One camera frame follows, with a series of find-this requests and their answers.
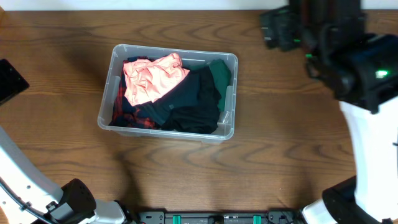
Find dark green garment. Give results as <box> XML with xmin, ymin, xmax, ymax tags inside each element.
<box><xmin>188</xmin><ymin>59</ymin><xmax>232</xmax><ymax>112</ymax></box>

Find navy garment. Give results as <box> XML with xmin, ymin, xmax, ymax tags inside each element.
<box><xmin>137</xmin><ymin>72</ymin><xmax>200</xmax><ymax>125</ymax></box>

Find black garment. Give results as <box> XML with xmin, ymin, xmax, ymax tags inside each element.
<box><xmin>161</xmin><ymin>67</ymin><xmax>221</xmax><ymax>134</ymax></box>

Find clear plastic storage bin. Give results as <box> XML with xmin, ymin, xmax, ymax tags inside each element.
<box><xmin>97</xmin><ymin>44</ymin><xmax>239</xmax><ymax>144</ymax></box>

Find pink garment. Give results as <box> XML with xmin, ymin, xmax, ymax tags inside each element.
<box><xmin>123</xmin><ymin>53</ymin><xmax>190</xmax><ymax>106</ymax></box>

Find red navy plaid shirt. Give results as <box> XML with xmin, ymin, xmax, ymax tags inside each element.
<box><xmin>109</xmin><ymin>71</ymin><xmax>160</xmax><ymax>129</ymax></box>

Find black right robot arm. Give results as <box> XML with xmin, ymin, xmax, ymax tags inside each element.
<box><xmin>260</xmin><ymin>0</ymin><xmax>397</xmax><ymax>223</ymax></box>

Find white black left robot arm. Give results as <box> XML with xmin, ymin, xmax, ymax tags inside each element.
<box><xmin>1</xmin><ymin>129</ymin><xmax>137</xmax><ymax>224</ymax></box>

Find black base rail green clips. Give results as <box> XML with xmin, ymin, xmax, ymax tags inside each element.
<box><xmin>137</xmin><ymin>210</ymin><xmax>305</xmax><ymax>224</ymax></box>

